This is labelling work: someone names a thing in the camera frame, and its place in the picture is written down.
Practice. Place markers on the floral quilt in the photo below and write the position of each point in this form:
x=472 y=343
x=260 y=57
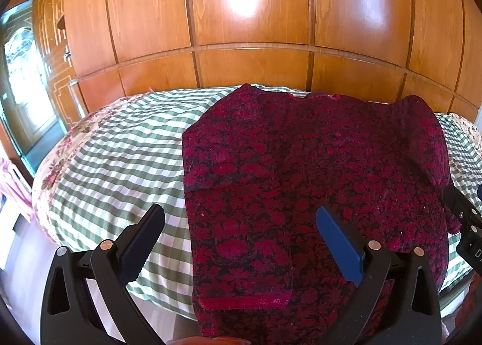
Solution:
x=52 y=167

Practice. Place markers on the red black floral sweater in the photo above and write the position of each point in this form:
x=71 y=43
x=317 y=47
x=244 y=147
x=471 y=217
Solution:
x=258 y=165

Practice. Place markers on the green white checkered bedsheet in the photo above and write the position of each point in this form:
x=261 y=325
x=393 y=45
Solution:
x=130 y=163

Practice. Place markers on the glass door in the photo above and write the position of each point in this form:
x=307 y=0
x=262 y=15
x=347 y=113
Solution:
x=27 y=109

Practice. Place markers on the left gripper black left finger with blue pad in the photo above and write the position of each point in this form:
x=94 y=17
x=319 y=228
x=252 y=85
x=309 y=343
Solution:
x=68 y=313

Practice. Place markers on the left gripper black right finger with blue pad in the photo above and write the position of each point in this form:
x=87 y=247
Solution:
x=412 y=315

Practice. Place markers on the person's right hand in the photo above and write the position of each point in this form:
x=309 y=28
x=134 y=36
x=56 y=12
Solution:
x=469 y=302

